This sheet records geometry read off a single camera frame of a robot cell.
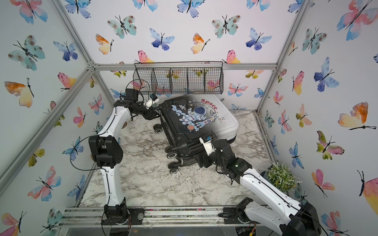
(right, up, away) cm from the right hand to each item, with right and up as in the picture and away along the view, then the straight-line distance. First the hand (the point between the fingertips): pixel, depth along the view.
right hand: (201, 151), depth 76 cm
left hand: (-28, +24, +18) cm, 41 cm away
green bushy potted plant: (+37, -10, -6) cm, 39 cm away
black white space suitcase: (-8, +16, +7) cm, 19 cm away
